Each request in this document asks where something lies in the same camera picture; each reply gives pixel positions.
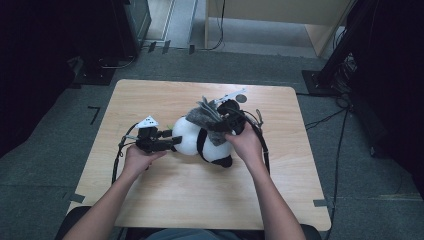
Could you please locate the black floor base plate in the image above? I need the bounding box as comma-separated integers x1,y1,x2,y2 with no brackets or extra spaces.
71,56,117,87

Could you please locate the person's left hand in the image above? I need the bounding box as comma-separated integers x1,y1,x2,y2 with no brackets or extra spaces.
121,144,168,183

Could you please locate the dark curtain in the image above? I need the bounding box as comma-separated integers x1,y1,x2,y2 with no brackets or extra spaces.
0,0,116,158
346,0,424,198

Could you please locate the panda plush toy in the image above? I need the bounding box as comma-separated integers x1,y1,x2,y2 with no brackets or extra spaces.
167,114,235,169

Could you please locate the black hanging cable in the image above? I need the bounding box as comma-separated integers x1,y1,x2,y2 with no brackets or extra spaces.
199,0,227,52

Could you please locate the long black floor cable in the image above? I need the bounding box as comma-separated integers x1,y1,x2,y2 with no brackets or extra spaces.
323,109,350,240

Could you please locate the black monitor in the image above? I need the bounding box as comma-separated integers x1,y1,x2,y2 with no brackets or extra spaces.
112,0,153,60

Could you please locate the person's lap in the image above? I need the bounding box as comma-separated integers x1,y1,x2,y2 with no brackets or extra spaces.
125,227,265,240

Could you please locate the black chair armrest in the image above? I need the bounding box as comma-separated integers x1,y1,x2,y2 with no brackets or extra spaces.
54,205,94,240
299,224,323,240

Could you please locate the person's right hand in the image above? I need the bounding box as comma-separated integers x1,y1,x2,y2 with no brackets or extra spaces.
224,121,266,172

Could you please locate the right hand-held gripper cable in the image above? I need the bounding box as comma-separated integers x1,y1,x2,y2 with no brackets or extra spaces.
240,107,271,176

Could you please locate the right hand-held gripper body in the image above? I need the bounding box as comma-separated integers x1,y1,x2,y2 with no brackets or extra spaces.
212,86,249,135

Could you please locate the hand-held gripper cable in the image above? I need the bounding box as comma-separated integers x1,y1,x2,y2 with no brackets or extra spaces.
111,122,140,185
240,107,271,176

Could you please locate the grey knitted cloth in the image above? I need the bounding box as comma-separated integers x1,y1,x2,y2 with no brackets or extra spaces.
184,95,232,147

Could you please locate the left hand-held gripper cable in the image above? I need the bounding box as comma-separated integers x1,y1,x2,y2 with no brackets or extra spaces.
111,122,140,185

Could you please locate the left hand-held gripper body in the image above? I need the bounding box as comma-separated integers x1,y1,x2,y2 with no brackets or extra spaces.
134,114,168,155

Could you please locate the short black floor cable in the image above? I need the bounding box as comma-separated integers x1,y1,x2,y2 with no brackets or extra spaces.
304,108,348,131

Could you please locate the beige wooden cabinet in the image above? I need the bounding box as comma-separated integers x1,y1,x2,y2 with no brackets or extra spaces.
203,0,355,58

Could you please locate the black metal stand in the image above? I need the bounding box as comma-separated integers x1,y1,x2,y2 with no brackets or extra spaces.
301,0,369,98

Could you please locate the looped floor cable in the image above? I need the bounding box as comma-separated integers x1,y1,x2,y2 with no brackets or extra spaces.
97,54,136,70

